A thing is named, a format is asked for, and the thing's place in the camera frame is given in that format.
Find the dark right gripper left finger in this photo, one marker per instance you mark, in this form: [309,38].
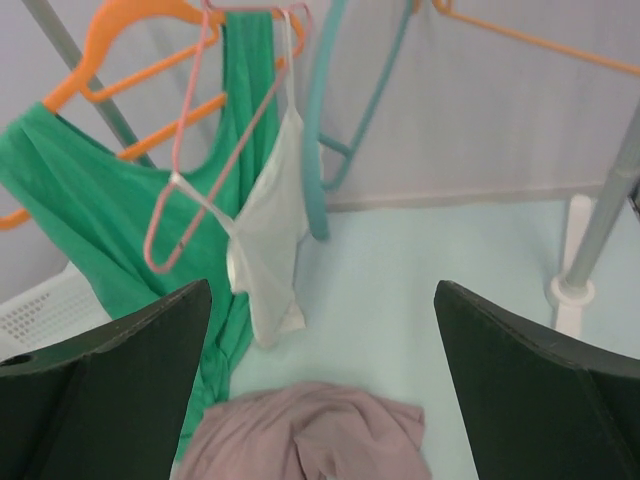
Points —
[108,403]

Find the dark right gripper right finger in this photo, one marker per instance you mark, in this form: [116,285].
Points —
[536,403]

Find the pink tank top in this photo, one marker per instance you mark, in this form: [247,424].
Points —
[310,430]

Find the teal plastic hanger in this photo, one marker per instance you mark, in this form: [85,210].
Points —
[315,186]

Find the green tank top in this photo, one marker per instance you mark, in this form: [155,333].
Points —
[97,208]

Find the orange hanger with green top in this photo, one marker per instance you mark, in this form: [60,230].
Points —
[111,19]

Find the empty orange hanger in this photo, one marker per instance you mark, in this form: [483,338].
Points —
[446,8]

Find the white plastic laundry basket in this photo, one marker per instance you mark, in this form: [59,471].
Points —
[55,310]

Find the white garment rack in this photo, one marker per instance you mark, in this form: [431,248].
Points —
[589,222]

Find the white camisole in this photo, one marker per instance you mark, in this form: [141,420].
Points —
[264,236]

